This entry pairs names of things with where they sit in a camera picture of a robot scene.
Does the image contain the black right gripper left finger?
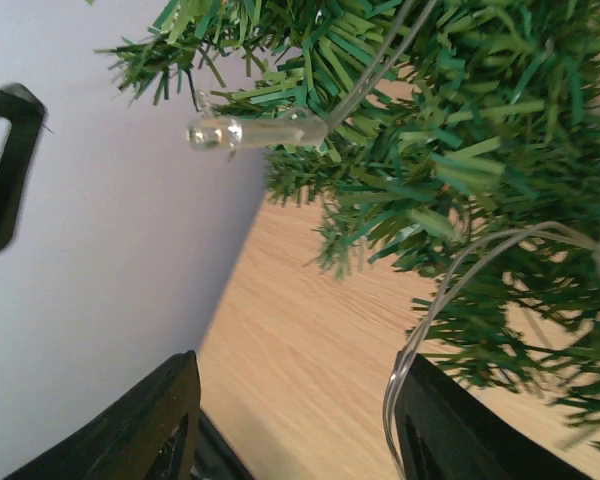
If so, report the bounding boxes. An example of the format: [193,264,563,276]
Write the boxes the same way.
[7,350,253,479]

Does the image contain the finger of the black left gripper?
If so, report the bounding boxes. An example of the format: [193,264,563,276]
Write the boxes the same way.
[0,83,47,252]

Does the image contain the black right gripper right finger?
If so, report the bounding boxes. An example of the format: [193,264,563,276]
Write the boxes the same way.
[394,354,588,480]

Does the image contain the clear led string lights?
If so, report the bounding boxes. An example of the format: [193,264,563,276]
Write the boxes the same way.
[187,0,600,480]

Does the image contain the small green christmas tree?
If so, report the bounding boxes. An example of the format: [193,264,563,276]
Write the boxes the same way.
[84,0,600,451]

